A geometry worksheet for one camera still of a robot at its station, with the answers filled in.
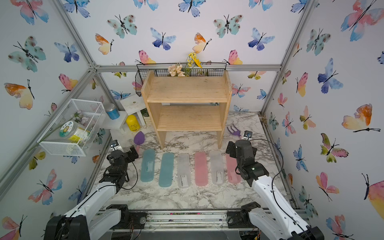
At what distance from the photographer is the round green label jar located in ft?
2.09

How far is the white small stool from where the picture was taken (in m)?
0.94

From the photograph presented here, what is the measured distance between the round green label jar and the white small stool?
0.28m
